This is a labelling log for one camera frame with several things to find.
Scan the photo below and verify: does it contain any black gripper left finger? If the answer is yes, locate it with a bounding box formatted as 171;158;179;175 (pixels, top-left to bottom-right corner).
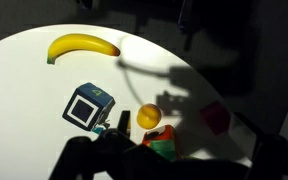
117;109;132;138

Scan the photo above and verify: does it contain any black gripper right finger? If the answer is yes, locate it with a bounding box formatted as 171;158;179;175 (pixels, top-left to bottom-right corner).
233;111;263;163

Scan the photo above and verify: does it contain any pink block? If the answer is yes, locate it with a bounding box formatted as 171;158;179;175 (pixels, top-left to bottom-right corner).
198;100;233;136

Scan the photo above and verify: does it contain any yellow orange number cube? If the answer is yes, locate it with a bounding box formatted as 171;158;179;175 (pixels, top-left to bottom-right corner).
141;124;183;162

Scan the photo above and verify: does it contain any yellow ball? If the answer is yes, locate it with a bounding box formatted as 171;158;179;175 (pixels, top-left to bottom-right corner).
135;103;163;130

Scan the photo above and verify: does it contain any blue cube with square print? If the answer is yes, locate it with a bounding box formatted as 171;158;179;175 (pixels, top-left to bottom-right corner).
61;82;117;132

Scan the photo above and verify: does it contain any yellow banana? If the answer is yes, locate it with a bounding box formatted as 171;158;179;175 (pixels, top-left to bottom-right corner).
46;33;122;66

